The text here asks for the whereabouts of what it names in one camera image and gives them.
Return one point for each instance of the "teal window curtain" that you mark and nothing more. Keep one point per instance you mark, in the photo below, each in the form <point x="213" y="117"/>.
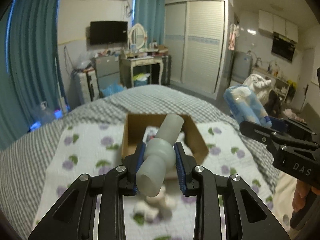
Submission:
<point x="30" y="72"/>
<point x="151" y="15"/>

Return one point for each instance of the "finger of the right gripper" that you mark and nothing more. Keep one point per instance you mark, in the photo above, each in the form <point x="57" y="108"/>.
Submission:
<point x="290" y="130"/>
<point x="259" y="133"/>

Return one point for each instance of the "white suitcase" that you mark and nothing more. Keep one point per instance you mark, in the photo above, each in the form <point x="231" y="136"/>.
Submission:
<point x="87" y="86"/>

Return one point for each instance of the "clear water jug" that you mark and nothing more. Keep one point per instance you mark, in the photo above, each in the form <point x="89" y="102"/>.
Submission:
<point x="43" y="114"/>

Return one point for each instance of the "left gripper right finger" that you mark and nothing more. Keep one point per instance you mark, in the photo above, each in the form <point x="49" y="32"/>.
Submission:
<point x="246" y="215"/>

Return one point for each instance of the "white oval vanity mirror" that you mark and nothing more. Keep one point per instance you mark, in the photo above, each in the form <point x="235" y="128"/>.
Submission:
<point x="137" y="37"/>

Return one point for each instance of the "white clothes pile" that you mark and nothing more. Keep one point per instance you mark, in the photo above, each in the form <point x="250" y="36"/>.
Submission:
<point x="259" y="85"/>

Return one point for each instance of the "white floral quilted blanket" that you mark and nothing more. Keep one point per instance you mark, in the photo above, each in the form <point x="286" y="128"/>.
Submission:
<point x="92" y="207"/>

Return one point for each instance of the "grey washing machine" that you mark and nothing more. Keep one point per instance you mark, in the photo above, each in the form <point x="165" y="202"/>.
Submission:
<point x="242" y="66"/>

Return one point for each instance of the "teal left window curtain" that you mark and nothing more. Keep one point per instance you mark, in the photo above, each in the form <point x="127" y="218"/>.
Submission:
<point x="30" y="72"/>

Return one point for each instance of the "white dressing table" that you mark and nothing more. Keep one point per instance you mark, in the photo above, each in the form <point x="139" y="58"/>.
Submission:
<point x="126" y="68"/>

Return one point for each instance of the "hanging pink garment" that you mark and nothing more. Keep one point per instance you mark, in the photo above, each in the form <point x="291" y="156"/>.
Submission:
<point x="233" y="34"/>

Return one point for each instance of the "teal right window curtain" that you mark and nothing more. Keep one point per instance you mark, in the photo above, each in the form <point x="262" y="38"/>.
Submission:
<point x="151" y="15"/>

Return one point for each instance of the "small white plush toy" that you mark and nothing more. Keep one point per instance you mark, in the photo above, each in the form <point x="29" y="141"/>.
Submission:
<point x="154" y="209"/>

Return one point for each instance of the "blue wet wipes pack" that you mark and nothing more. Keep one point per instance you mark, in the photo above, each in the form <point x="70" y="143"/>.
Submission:
<point x="245" y="106"/>

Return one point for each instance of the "black range hood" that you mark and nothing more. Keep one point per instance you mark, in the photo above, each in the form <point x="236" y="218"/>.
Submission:
<point x="283" y="47"/>

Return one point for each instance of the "white kitchen wall cabinets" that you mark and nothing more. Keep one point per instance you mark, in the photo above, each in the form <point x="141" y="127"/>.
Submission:
<point x="270" y="24"/>

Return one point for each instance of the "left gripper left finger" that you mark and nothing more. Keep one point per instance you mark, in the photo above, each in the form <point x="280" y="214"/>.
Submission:
<point x="72" y="215"/>

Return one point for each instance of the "white sliding door wardrobe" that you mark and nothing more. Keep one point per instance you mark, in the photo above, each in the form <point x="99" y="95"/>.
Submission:
<point x="196" y="33"/>

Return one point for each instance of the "grey checked bed cover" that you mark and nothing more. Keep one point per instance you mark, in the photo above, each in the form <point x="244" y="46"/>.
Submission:
<point x="37" y="168"/>

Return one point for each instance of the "brown cardboard box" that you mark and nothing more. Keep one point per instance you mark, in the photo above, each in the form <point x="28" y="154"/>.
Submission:
<point x="135" y="125"/>

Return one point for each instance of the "blue plastic bag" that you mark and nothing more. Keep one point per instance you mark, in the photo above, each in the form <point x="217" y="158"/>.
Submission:
<point x="114" y="88"/>

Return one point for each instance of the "black wall television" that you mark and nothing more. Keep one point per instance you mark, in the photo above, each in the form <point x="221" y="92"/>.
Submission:
<point x="107" y="32"/>

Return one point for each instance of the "small grey fridge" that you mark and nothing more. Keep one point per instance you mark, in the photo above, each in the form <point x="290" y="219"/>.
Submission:
<point x="107" y="70"/>

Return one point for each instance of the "right hand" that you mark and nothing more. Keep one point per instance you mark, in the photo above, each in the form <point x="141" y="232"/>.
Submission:
<point x="300" y="194"/>

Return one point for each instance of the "floral tissue pack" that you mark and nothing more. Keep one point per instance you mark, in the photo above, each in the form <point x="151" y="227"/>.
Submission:
<point x="150" y="133"/>

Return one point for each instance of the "translucent white plastic pipe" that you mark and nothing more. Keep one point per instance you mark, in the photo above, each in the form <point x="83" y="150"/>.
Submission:
<point x="159" y="156"/>

